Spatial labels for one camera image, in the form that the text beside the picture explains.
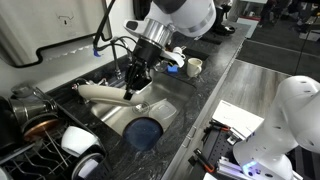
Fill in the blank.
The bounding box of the dark blue plate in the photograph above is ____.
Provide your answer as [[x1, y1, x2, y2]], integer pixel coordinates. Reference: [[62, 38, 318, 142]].
[[122, 116, 164, 152]]

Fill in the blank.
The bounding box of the black dish drying rack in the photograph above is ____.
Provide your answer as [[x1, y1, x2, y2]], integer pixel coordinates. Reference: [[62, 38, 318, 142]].
[[0, 86, 114, 180]]

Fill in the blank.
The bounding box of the small chrome faucet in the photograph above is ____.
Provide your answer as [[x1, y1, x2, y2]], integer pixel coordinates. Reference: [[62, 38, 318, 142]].
[[70, 77, 110, 93]]

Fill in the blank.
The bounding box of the copper bottom pan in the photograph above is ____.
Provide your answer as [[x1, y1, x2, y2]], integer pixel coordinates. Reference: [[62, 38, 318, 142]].
[[20, 113, 62, 143]]

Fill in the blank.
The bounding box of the metal sink drain strainer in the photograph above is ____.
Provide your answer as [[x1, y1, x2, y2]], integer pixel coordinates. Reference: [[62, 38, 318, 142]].
[[132, 102, 151, 115]]

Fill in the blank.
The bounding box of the black clamp with orange tip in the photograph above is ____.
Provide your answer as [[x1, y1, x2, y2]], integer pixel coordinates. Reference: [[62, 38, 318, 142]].
[[192, 147, 217, 174]]

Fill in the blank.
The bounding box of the black wall soap dispenser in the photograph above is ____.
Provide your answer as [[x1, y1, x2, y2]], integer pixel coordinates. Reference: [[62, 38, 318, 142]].
[[132, 0, 152, 20]]

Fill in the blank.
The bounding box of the clear drinking glass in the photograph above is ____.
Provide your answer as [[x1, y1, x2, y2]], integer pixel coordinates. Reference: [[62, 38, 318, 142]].
[[154, 59, 170, 73]]

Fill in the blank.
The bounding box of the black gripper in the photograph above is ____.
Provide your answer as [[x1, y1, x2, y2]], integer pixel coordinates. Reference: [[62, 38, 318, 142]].
[[123, 37, 165, 101]]

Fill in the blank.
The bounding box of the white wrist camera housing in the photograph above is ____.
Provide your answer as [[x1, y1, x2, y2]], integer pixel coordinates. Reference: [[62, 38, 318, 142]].
[[160, 48, 187, 69]]

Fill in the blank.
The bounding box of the white cardboard box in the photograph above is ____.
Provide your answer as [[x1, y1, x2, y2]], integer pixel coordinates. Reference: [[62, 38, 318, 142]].
[[211, 99, 265, 140]]

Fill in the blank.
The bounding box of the stainless steel sink basin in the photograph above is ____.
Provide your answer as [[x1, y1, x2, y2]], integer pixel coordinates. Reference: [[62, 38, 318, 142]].
[[90, 68, 198, 143]]

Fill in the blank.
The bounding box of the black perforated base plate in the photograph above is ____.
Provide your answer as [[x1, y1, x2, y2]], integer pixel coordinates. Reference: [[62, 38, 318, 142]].
[[199, 128, 242, 168]]

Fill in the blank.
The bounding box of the stainless steel pot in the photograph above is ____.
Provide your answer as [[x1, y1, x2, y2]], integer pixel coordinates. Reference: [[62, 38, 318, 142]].
[[8, 84, 58, 127]]

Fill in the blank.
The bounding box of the cream ceramic mug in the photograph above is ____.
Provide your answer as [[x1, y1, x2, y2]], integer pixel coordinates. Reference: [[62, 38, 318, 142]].
[[185, 57, 204, 79]]

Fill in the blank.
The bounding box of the cream ceramic plate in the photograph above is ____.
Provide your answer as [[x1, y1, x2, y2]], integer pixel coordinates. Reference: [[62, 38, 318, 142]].
[[77, 83, 147, 107]]

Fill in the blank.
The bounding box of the clear plastic container lid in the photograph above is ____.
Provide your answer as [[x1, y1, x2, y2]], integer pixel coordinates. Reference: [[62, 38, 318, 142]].
[[145, 98, 179, 130]]

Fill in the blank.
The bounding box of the tall chrome gooseneck faucet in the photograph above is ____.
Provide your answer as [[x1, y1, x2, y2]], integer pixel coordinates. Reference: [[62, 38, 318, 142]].
[[110, 39, 135, 80]]

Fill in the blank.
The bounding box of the blue sponge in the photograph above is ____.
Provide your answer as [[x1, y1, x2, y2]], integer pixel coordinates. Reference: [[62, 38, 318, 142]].
[[166, 64, 180, 75]]

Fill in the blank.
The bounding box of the black cable with blue tape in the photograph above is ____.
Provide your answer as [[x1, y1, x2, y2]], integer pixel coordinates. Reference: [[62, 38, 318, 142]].
[[92, 0, 138, 58]]

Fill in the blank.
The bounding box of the white printed mug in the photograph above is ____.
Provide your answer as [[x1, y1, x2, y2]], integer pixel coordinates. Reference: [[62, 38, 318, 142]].
[[171, 45, 186, 60]]

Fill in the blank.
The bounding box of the black cookware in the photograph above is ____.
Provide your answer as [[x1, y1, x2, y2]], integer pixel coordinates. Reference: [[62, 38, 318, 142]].
[[0, 95, 24, 152]]

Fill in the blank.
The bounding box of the steel paper towel dispenser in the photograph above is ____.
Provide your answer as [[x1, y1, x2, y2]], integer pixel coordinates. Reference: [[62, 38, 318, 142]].
[[0, 0, 113, 70]]

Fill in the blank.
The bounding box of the aluminium extrusion bar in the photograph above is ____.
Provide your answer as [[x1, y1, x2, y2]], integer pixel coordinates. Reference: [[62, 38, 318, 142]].
[[216, 156, 256, 180]]

